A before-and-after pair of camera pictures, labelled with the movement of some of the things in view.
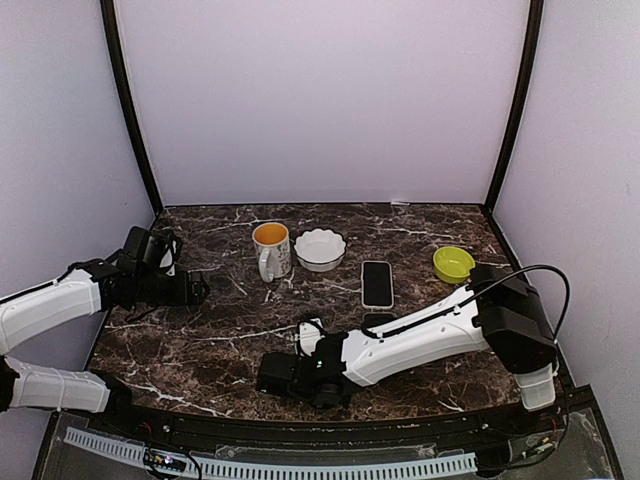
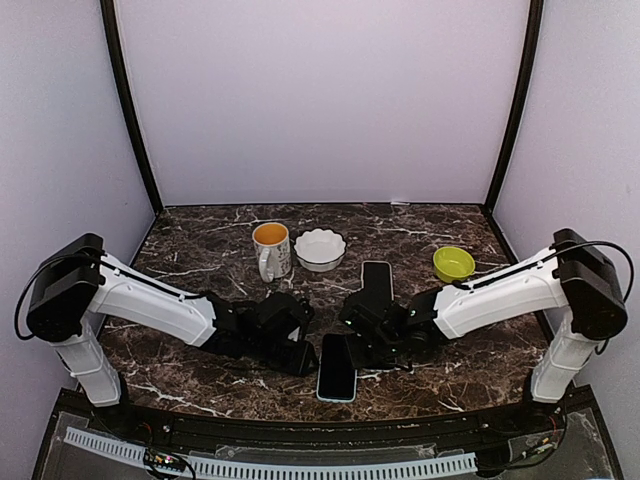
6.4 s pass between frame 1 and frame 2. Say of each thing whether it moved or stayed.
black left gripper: moved
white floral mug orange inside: stayed
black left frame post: stayed
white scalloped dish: stayed
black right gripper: moved
